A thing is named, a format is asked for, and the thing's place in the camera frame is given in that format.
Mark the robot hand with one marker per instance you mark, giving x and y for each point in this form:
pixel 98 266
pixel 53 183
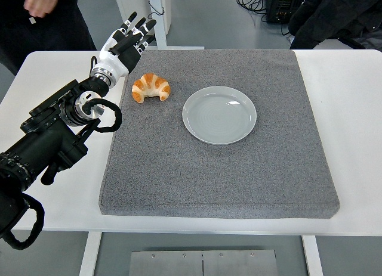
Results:
pixel 115 61

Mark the orange croissant bread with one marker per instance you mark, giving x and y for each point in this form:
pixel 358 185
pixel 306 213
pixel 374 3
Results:
pixel 149 83

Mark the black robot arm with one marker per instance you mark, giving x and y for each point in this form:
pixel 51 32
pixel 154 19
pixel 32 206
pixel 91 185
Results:
pixel 44 142

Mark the pale grey round plate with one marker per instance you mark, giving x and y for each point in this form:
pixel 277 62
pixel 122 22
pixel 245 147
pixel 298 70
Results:
pixel 219 115

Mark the grey metal plate with screws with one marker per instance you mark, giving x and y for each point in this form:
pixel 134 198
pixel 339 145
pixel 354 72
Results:
pixel 179 264

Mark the person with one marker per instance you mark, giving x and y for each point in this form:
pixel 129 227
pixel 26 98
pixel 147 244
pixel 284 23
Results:
pixel 62 28

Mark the white cabinet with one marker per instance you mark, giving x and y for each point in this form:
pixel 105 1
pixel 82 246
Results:
pixel 131 1

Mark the person's hand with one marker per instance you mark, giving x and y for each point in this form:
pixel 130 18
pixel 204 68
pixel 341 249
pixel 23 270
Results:
pixel 41 3

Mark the grey felt mat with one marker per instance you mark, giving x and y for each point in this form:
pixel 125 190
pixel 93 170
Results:
pixel 209 174

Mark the black electronics box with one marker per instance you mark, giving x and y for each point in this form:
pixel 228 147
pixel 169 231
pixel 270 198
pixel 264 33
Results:
pixel 280 7

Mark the white table leg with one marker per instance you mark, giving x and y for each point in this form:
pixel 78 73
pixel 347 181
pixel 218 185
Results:
pixel 89 255
pixel 312 256

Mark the white seat surface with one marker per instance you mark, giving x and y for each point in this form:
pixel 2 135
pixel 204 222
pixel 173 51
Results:
pixel 331 44

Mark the black jacket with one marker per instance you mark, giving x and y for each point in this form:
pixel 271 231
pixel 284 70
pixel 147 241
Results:
pixel 337 13

